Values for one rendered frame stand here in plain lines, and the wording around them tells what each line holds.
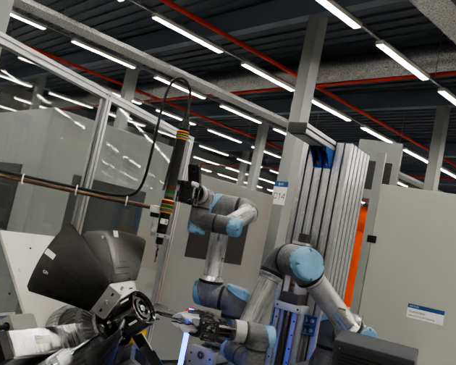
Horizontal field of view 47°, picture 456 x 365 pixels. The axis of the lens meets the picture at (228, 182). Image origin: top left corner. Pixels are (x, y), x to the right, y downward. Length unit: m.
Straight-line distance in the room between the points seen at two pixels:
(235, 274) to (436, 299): 3.44
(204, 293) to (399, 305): 1.32
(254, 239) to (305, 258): 4.59
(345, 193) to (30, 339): 1.54
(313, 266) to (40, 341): 0.93
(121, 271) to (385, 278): 1.94
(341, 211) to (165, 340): 3.74
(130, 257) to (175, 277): 3.92
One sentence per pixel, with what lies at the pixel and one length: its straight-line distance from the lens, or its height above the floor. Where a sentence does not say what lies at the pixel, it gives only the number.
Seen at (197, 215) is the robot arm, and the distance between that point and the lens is 2.09.
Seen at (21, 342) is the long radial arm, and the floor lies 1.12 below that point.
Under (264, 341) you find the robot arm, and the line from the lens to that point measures 1.87.
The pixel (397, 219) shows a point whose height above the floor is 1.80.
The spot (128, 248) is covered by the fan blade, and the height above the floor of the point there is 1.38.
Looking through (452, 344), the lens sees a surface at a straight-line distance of 3.32.
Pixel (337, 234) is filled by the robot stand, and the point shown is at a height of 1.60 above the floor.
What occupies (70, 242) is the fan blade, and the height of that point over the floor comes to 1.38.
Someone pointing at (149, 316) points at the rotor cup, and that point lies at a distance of 1.71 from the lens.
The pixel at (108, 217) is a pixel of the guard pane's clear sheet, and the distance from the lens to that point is 2.71.
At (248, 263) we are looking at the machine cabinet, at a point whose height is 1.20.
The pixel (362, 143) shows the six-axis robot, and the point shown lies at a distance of 5.67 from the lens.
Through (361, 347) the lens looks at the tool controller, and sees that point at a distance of 1.84.
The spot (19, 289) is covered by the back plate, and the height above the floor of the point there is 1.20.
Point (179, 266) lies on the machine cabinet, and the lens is 5.74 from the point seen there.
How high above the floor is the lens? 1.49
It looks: 6 degrees up
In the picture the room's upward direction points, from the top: 12 degrees clockwise
